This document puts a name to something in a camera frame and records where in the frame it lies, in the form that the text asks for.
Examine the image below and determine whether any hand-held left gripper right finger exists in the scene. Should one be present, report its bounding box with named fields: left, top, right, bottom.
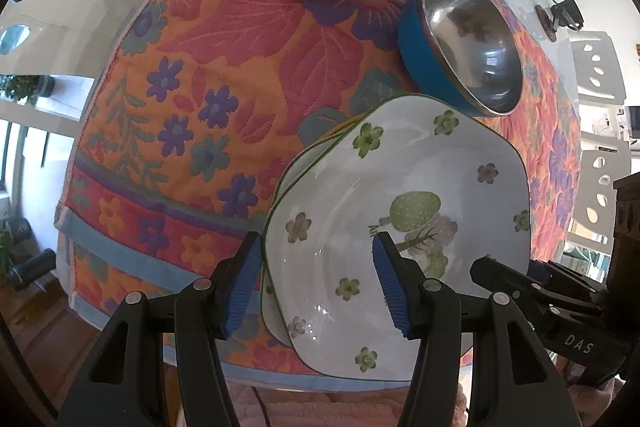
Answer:
left=371, top=232, right=558, bottom=427

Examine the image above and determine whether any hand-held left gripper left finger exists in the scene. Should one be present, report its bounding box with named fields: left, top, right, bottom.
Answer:
left=57, top=231, right=266, bottom=427

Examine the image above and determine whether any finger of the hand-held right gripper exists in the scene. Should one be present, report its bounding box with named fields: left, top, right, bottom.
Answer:
left=470, top=256, right=556, bottom=323
left=530, top=259, right=608, bottom=308

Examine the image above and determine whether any white square tree-print plate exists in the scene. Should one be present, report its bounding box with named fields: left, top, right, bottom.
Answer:
left=260, top=117, right=381, bottom=348
left=262, top=94, right=531, bottom=380

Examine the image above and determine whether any blue steel bowl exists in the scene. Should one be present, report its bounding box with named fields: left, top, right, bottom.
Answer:
left=397, top=0, right=523, bottom=116

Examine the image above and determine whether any dark wooden furniture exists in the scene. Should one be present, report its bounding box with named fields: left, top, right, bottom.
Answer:
left=605, top=174, right=640, bottom=303

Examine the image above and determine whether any pink fleece garment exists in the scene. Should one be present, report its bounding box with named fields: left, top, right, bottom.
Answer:
left=225, top=377, right=481, bottom=427

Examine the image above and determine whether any black cylinder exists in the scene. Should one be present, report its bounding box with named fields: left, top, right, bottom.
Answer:
left=7, top=248, right=57, bottom=292

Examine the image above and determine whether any floral orange tablecloth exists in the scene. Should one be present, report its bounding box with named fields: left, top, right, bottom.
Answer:
left=52, top=0, right=583, bottom=390

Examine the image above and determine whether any green potted plant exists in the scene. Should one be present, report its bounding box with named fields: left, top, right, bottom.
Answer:
left=0, top=74, right=56, bottom=105
left=0, top=217, right=23, bottom=278

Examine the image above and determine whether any black phone stand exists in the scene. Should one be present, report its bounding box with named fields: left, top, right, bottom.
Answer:
left=534, top=0, right=585, bottom=42

